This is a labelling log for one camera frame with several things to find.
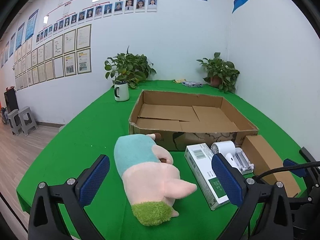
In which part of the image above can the small brown cardboard box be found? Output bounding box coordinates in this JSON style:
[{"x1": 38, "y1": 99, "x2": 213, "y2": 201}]
[{"x1": 241, "y1": 135, "x2": 301, "y2": 197}]

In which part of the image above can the white folding phone stand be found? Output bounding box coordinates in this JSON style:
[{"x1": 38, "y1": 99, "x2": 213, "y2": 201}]
[{"x1": 234, "y1": 147, "x2": 254, "y2": 175}]

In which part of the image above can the white handheld fan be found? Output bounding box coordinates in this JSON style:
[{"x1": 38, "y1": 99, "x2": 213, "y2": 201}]
[{"x1": 210, "y1": 141, "x2": 238, "y2": 168}]

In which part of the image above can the white green product box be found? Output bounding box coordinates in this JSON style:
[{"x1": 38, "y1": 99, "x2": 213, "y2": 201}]
[{"x1": 184, "y1": 143, "x2": 229, "y2": 210}]

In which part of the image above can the pink plush pig toy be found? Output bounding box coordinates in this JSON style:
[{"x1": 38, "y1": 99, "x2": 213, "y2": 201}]
[{"x1": 114, "y1": 133, "x2": 197, "y2": 226}]

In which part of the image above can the grey plastic stool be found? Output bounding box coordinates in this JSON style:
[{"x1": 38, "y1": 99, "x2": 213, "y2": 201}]
[
  {"x1": 18, "y1": 106, "x2": 38, "y2": 136},
  {"x1": 8, "y1": 109, "x2": 22, "y2": 135}
]

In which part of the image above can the black cabinet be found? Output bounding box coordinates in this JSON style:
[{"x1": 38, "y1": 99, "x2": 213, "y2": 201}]
[{"x1": 4, "y1": 88, "x2": 19, "y2": 113}]

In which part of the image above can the large open cardboard box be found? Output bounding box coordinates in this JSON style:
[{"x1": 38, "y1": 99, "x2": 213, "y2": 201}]
[{"x1": 129, "y1": 90, "x2": 259, "y2": 151}]

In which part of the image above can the right potted green plant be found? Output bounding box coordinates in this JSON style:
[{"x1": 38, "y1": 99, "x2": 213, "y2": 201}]
[{"x1": 197, "y1": 52, "x2": 240, "y2": 93}]

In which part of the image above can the potted green plant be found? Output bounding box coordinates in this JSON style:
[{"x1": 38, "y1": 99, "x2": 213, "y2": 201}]
[
  {"x1": 197, "y1": 52, "x2": 240, "y2": 93},
  {"x1": 104, "y1": 47, "x2": 157, "y2": 89}
]

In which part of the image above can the white enamel mug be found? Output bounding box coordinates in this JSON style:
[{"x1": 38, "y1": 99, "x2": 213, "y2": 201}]
[{"x1": 114, "y1": 81, "x2": 130, "y2": 102}]

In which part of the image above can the patterned tissue pack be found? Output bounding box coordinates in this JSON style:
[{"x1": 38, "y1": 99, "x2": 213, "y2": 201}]
[{"x1": 182, "y1": 81, "x2": 203, "y2": 88}]

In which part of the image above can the yellow packet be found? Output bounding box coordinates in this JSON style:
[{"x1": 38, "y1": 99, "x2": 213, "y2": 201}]
[{"x1": 174, "y1": 79, "x2": 186, "y2": 83}]

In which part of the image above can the framed certificate lower right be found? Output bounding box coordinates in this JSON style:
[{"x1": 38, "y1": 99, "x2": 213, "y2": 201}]
[{"x1": 76, "y1": 48, "x2": 92, "y2": 74}]

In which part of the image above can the framed certificate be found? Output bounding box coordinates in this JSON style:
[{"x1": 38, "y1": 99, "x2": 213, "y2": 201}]
[
  {"x1": 76, "y1": 48, "x2": 92, "y2": 74},
  {"x1": 76, "y1": 24, "x2": 91, "y2": 50}
]

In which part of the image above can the left potted green plant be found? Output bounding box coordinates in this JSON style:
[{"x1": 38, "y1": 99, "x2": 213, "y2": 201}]
[{"x1": 104, "y1": 47, "x2": 157, "y2": 89}]

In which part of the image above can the framed certificate upper right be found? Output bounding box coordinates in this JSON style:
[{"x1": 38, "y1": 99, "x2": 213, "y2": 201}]
[{"x1": 76, "y1": 24, "x2": 91, "y2": 50}]

